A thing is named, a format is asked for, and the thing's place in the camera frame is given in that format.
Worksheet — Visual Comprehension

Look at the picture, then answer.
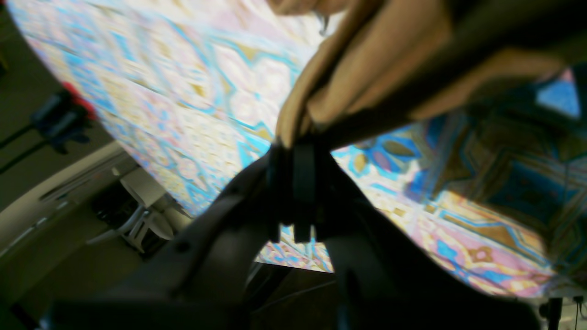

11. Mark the brown t-shirt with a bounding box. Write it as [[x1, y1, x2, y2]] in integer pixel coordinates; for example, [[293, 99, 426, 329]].
[[268, 0, 586, 149]]

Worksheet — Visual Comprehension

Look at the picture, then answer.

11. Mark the black orange clamp left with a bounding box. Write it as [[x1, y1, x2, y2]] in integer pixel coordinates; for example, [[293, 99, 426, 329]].
[[31, 82, 98, 154]]

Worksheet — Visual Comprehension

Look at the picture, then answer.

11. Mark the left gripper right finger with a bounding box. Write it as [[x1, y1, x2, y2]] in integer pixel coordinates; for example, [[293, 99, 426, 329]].
[[293, 141, 540, 330]]

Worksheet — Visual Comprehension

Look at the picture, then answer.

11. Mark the patterned tablecloth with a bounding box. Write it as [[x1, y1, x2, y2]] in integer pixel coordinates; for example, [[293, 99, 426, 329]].
[[7, 0, 586, 298]]

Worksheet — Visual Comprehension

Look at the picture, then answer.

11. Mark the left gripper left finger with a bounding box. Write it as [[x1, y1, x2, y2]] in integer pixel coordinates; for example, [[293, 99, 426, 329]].
[[44, 143, 284, 330]]

